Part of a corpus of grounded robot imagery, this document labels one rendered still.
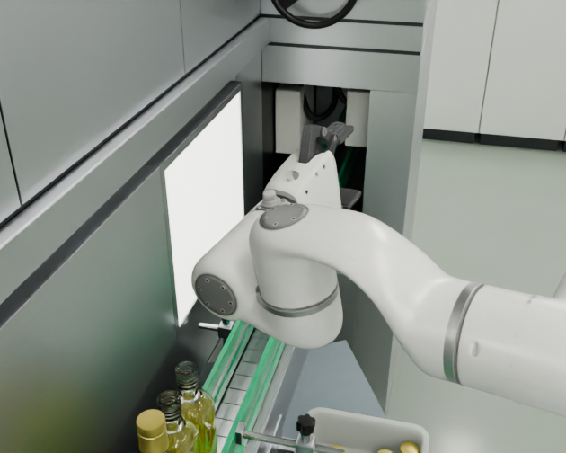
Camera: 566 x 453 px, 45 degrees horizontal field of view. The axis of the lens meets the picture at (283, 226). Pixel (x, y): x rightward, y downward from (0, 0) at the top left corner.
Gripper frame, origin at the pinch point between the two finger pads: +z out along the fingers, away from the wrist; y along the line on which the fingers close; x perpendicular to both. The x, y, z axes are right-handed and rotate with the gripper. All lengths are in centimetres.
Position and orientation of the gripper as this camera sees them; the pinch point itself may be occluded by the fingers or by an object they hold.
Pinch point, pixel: (343, 163)
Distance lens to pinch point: 87.5
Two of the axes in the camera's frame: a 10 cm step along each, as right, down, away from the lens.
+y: 1.5, 8.4, 5.2
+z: 5.0, -5.2, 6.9
